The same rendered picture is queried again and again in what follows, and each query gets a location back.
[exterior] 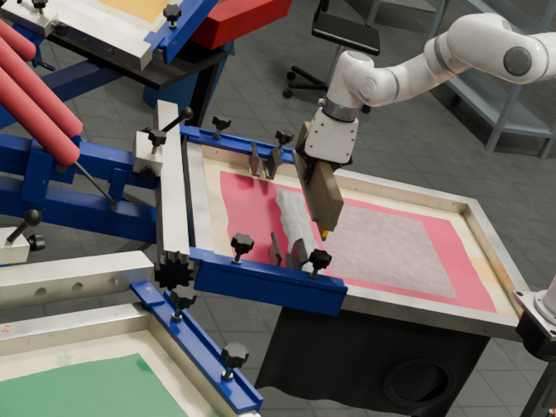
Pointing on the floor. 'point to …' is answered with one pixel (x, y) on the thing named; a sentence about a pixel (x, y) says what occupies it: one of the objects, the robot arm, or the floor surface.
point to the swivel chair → (353, 35)
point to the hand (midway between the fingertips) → (316, 175)
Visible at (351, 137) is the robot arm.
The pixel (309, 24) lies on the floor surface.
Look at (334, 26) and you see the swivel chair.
